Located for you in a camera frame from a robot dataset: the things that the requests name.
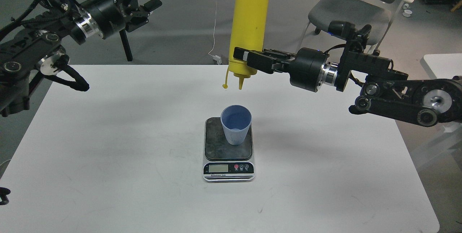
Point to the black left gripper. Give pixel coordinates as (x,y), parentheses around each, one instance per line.
(103,17)

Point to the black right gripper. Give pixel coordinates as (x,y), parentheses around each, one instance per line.
(304,70)

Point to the yellow squeeze bottle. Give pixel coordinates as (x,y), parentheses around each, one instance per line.
(248,30)

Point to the blue ribbed paper cup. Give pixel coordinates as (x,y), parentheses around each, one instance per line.
(236,121)

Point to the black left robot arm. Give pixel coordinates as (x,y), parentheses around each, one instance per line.
(36,53)

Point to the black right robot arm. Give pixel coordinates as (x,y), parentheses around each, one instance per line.
(385,92)

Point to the digital kitchen scale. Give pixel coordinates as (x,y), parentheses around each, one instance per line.
(224,162)

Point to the white power adapter on floor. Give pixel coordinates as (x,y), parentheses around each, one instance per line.
(220,59)

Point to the grey office chair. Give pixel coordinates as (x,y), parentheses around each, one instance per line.
(358,12)

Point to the small white cups on floor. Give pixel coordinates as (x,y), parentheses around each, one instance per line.
(406,10)

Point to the white side table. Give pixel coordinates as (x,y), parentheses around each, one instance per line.
(442,66)

